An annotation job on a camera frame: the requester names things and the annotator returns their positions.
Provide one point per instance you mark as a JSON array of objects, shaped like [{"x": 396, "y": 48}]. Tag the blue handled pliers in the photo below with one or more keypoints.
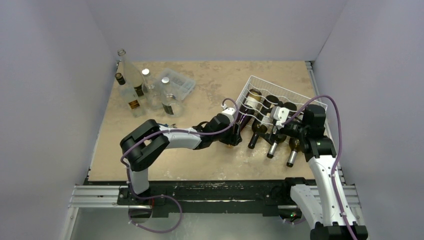
[{"x": 173, "y": 125}]

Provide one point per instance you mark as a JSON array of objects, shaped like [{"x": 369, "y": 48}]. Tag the amber bottle gold foil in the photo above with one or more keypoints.
[{"x": 248, "y": 107}]

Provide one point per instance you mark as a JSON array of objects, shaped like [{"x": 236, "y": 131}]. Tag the white wire wine rack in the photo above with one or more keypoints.
[{"x": 255, "y": 87}]

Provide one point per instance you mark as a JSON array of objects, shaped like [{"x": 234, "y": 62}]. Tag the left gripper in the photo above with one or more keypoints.
[{"x": 234, "y": 137}]

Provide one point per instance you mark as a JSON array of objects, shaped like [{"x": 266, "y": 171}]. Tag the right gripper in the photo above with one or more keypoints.
[{"x": 286, "y": 130}]

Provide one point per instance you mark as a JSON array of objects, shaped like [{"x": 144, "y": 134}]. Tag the clear plastic compartment box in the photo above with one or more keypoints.
[{"x": 182, "y": 84}]

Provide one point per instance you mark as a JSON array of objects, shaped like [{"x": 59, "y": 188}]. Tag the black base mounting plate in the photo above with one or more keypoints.
[{"x": 270, "y": 198}]

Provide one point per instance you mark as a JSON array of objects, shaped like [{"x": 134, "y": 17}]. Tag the round clear bottle silver cap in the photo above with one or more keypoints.
[{"x": 152, "y": 89}]

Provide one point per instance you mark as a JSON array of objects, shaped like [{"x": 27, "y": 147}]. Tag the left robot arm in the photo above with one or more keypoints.
[{"x": 142, "y": 147}]

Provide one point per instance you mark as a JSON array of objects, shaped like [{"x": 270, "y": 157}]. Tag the tall clear glass bottle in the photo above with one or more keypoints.
[{"x": 132, "y": 74}]

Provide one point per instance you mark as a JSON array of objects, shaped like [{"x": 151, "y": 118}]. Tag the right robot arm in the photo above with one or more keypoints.
[{"x": 329, "y": 217}]

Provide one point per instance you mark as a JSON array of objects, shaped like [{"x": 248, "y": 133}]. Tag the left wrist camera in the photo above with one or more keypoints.
[{"x": 229, "y": 112}]

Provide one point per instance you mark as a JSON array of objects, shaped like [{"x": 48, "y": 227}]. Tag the dark green bottle silver cap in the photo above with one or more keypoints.
[{"x": 272, "y": 149}]

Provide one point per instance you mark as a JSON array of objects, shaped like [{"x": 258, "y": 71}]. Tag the aluminium frame rail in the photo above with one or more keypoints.
[{"x": 87, "y": 196}]

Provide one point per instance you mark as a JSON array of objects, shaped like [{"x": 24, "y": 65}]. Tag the square bottle gold black cap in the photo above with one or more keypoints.
[{"x": 129, "y": 96}]

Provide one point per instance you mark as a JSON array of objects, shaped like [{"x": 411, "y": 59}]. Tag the dark bottle black cap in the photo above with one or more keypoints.
[{"x": 257, "y": 125}]

